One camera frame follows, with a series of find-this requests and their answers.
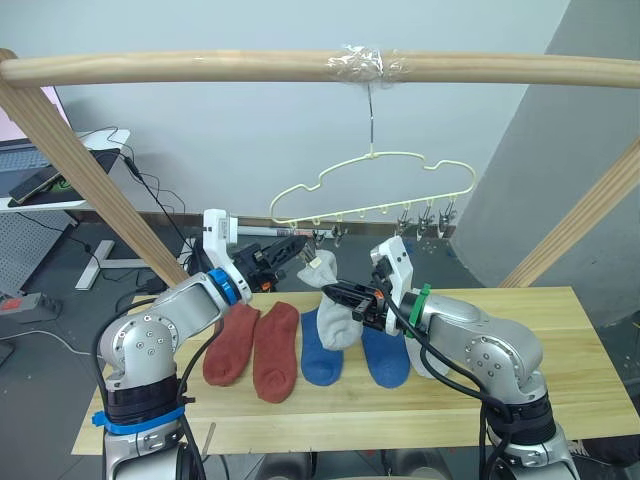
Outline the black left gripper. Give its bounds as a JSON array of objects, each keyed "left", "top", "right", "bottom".
[{"left": 230, "top": 234, "right": 308, "bottom": 294}]

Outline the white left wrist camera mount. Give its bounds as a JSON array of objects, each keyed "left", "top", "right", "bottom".
[{"left": 202, "top": 208, "right": 254, "bottom": 305}]

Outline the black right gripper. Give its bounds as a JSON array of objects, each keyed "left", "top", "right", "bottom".
[{"left": 322, "top": 278, "right": 397, "bottom": 332}]

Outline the red sock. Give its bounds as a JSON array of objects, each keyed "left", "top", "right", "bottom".
[
  {"left": 202, "top": 303, "right": 262, "bottom": 387},
  {"left": 252, "top": 301, "right": 301, "bottom": 405}
]

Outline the black smartphone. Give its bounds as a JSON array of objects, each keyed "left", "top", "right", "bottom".
[{"left": 8, "top": 167, "right": 62, "bottom": 204}]

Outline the brown baseboard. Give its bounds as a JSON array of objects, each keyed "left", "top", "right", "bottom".
[{"left": 64, "top": 208, "right": 457, "bottom": 239}]

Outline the white desk foot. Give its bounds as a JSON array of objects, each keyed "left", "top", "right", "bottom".
[{"left": 74, "top": 239, "right": 152, "bottom": 291}]

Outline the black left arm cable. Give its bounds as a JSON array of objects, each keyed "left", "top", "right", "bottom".
[{"left": 177, "top": 312, "right": 227, "bottom": 480}]

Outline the grey laptop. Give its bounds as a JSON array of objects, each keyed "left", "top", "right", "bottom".
[{"left": 0, "top": 85, "right": 72, "bottom": 201}]

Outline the metal hanger hook wire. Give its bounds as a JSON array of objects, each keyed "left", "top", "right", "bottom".
[{"left": 366, "top": 82, "right": 378, "bottom": 157}]

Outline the wooden rack slanted leg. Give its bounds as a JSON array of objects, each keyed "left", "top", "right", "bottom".
[
  {"left": 497, "top": 137, "right": 640, "bottom": 290},
  {"left": 0, "top": 47, "right": 192, "bottom": 290}
]

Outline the grey pegboard panel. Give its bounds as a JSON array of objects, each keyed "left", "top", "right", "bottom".
[{"left": 0, "top": 210, "right": 79, "bottom": 297}]

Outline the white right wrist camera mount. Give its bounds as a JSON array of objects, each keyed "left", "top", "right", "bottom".
[{"left": 369, "top": 236, "right": 417, "bottom": 335}]

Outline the clear tape wrap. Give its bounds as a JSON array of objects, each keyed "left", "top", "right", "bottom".
[{"left": 325, "top": 43, "right": 407, "bottom": 84}]

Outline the white tube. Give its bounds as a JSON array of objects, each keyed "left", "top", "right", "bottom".
[{"left": 237, "top": 224, "right": 302, "bottom": 238}]

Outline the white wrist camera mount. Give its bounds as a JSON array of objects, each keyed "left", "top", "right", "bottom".
[
  {"left": 369, "top": 236, "right": 417, "bottom": 335},
  {"left": 202, "top": 208, "right": 254, "bottom": 305}
]

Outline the blue cable tie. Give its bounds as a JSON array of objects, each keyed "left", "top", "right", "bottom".
[{"left": 91, "top": 405, "right": 187, "bottom": 437}]

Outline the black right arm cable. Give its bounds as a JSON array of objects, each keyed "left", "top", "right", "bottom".
[{"left": 383, "top": 294, "right": 517, "bottom": 480}]

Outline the black power cable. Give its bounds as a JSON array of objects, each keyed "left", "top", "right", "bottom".
[{"left": 74, "top": 127, "right": 202, "bottom": 264}]

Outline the cream clip hanger frame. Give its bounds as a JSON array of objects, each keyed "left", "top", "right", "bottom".
[{"left": 269, "top": 149, "right": 478, "bottom": 226}]

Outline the black desk mat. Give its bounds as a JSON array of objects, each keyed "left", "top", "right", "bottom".
[{"left": 7, "top": 148, "right": 123, "bottom": 207}]

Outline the white desk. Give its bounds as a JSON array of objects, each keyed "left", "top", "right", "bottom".
[{"left": 0, "top": 128, "right": 133, "bottom": 214}]

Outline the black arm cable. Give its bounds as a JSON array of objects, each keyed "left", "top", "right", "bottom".
[
  {"left": 177, "top": 312, "right": 227, "bottom": 480},
  {"left": 383, "top": 294, "right": 517, "bottom": 480}
]

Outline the green cable tie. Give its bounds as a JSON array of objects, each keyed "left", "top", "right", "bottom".
[{"left": 407, "top": 282, "right": 433, "bottom": 342}]

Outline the blue sock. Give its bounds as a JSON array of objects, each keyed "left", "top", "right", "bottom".
[
  {"left": 360, "top": 324, "right": 413, "bottom": 390},
  {"left": 299, "top": 308, "right": 346, "bottom": 387}
]

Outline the wooden rack top rod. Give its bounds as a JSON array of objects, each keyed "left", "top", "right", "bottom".
[{"left": 0, "top": 47, "right": 640, "bottom": 92}]

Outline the grey power strip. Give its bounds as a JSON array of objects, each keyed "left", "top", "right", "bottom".
[{"left": 0, "top": 292, "right": 64, "bottom": 322}]

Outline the grey sock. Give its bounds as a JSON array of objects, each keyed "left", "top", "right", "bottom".
[
  {"left": 403, "top": 335, "right": 454, "bottom": 380},
  {"left": 296, "top": 250, "right": 364, "bottom": 352}
]

